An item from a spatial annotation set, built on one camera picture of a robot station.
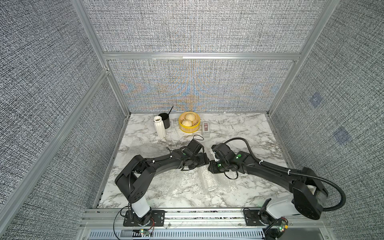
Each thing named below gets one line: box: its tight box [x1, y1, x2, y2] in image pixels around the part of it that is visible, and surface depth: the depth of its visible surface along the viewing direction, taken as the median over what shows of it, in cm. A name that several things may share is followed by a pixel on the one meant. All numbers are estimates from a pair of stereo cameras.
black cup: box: [158, 112, 171, 129], surface depth 109 cm
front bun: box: [182, 119, 193, 127], surface depth 108 cm
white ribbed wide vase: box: [191, 162, 225, 201], surface depth 83 cm
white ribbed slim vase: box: [153, 115, 166, 140], surface depth 97 cm
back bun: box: [185, 113, 196, 122], surface depth 112 cm
